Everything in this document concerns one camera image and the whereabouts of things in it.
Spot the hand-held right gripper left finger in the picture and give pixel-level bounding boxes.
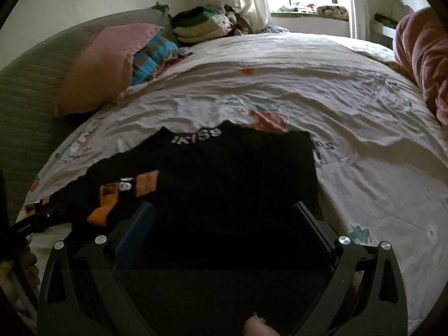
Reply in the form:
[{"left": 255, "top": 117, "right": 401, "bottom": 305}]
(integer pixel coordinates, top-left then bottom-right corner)
[{"left": 37, "top": 201, "right": 158, "bottom": 336}]

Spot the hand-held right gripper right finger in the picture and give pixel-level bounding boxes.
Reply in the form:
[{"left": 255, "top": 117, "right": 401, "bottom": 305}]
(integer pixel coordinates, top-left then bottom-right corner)
[{"left": 292, "top": 201, "right": 408, "bottom": 336}]

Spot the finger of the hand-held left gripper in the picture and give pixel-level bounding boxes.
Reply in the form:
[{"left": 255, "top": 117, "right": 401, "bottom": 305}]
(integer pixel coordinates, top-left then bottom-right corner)
[{"left": 9, "top": 199, "right": 72, "bottom": 236}]

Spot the black printed t-shirt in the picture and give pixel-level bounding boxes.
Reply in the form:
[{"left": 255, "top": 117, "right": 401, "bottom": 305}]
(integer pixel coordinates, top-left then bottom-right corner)
[{"left": 45, "top": 120, "right": 324, "bottom": 274}]

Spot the pile of folded clothes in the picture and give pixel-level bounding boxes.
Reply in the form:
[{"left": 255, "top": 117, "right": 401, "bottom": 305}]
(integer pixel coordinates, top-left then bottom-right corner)
[{"left": 171, "top": 3, "right": 253, "bottom": 44}]

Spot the person's left hand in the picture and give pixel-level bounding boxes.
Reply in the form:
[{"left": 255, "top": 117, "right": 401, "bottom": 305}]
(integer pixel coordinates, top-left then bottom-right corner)
[{"left": 0, "top": 234, "right": 40, "bottom": 292}]

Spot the person's right hand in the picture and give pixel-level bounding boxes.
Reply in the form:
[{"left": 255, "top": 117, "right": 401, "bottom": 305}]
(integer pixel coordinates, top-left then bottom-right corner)
[{"left": 243, "top": 314, "right": 281, "bottom": 336}]

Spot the strawberry print bed sheet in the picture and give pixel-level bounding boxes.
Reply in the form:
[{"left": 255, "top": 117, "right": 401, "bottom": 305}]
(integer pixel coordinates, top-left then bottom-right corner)
[{"left": 21, "top": 32, "right": 448, "bottom": 336}]

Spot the pink pillow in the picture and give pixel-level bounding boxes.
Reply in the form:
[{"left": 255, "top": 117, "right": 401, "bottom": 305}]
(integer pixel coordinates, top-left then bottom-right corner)
[{"left": 54, "top": 23, "right": 165, "bottom": 118}]

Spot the striped colourful cloth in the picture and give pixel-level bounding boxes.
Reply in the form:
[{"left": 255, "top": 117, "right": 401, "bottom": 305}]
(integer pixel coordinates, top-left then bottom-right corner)
[{"left": 132, "top": 35, "right": 193, "bottom": 86}]

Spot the pink cloth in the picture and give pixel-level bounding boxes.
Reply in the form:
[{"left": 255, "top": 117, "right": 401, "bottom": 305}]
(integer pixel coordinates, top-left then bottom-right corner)
[{"left": 392, "top": 7, "right": 448, "bottom": 125}]

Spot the white bedside table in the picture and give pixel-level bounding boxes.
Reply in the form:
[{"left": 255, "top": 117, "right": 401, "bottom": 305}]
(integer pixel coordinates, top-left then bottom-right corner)
[{"left": 369, "top": 13, "right": 398, "bottom": 48}]

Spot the patterned round cushion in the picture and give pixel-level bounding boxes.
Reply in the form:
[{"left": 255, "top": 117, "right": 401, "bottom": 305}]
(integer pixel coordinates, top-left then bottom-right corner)
[{"left": 317, "top": 4, "right": 351, "bottom": 20}]

